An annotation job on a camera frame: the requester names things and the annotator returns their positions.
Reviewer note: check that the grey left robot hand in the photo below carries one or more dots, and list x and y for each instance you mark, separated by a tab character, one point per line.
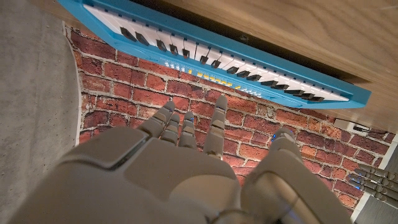
376	182

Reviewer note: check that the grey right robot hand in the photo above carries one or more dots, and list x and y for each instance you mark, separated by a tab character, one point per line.
155	180

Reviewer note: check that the blue toy piano keyboard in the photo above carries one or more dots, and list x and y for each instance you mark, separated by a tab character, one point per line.
217	59

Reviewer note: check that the white power strip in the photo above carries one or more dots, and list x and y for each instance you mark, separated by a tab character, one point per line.
351	127

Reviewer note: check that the red brick printed backdrop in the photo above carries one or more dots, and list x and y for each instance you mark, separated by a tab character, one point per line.
255	130

